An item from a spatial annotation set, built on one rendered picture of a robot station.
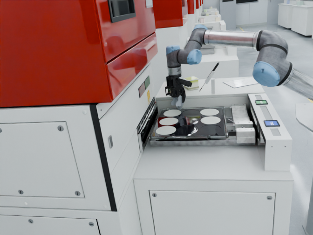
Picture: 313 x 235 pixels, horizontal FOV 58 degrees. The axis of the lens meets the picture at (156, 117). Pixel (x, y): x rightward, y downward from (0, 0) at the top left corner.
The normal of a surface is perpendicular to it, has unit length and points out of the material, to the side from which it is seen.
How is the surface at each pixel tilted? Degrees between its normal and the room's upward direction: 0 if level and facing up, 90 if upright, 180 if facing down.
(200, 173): 0
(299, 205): 0
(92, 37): 90
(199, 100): 90
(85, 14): 90
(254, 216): 90
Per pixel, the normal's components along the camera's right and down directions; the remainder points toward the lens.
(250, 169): -0.11, -0.92
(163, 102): -0.17, 0.39
